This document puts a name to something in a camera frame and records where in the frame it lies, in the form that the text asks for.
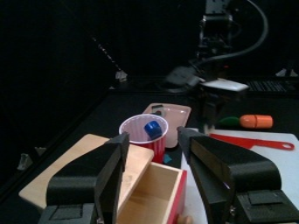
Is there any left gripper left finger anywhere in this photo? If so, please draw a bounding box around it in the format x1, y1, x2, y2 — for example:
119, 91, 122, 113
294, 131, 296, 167
38, 132, 131, 224

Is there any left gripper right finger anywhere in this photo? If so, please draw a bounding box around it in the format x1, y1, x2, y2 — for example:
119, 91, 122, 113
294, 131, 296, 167
176, 126, 299, 224

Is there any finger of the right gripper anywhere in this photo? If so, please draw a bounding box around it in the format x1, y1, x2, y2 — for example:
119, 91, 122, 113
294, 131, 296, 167
210, 94, 226, 134
199, 93, 212, 136

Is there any pink rectangular plate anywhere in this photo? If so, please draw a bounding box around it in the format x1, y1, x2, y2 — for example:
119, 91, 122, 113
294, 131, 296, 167
142, 102, 192, 149

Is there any black sushi toy on plate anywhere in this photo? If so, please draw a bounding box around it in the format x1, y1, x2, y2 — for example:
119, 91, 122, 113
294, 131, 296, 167
151, 104, 167, 118

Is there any red toy knife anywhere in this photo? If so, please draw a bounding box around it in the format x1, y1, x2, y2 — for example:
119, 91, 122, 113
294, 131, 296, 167
210, 133, 295, 151

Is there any orange toy carrot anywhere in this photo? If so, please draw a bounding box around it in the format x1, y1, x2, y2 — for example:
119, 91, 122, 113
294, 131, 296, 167
216, 114, 275, 130

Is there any wooden box with red drawer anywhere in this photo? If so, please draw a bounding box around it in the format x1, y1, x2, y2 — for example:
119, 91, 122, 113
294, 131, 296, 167
18, 133, 190, 224

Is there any blue toy in cup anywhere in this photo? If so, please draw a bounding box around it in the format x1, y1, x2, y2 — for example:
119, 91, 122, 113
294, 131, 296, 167
144, 120, 164, 141

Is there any red plastic cup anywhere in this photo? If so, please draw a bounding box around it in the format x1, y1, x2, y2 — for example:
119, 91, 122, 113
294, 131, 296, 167
118, 113, 171, 165

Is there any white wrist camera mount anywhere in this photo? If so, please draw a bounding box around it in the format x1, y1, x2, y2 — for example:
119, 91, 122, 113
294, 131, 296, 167
200, 78, 250, 94

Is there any white frame corner bracket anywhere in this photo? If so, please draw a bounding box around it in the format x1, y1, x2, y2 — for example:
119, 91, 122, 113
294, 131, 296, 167
115, 69, 128, 83

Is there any white frame middle bracket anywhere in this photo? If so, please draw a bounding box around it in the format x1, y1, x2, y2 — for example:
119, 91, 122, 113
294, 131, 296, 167
15, 145, 48, 172

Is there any thin diagonal frame cord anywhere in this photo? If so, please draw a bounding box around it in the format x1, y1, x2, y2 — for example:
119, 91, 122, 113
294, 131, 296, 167
58, 0, 123, 74

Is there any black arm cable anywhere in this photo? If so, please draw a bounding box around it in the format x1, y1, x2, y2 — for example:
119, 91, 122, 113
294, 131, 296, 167
194, 0, 270, 68

